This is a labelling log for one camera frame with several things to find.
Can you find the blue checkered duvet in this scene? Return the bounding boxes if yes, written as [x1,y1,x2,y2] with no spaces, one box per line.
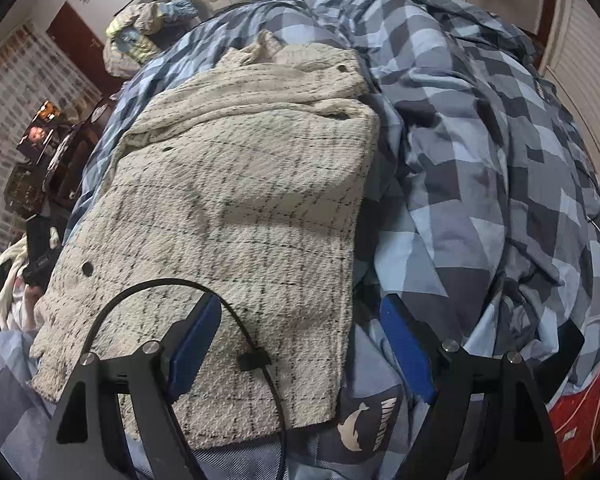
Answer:
[0,0,600,480]

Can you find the white clothes in basket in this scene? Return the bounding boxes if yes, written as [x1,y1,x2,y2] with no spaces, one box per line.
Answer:
[0,227,60,333]

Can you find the red bag with white print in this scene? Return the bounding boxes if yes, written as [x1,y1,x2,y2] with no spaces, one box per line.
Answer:
[550,374,600,479]

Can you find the black cable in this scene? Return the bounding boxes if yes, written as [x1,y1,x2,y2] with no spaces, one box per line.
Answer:
[78,277,289,480]

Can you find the pile of crumpled clothes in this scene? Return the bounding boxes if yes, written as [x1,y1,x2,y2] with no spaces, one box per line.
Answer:
[102,0,200,79]

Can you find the colourful box on dresser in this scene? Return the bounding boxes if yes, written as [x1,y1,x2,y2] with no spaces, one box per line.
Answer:
[17,101,61,164]

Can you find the dark wooden door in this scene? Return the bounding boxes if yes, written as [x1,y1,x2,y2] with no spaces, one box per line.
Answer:
[46,2,123,96]

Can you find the cream plaid tweed jacket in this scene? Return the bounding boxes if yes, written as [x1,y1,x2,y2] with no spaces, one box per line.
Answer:
[30,32,379,450]

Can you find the patterned window curtain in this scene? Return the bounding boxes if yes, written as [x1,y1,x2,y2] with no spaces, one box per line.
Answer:
[0,21,102,249]

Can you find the dark wooden dresser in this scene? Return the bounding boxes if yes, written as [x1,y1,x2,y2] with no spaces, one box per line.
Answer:
[3,98,114,219]

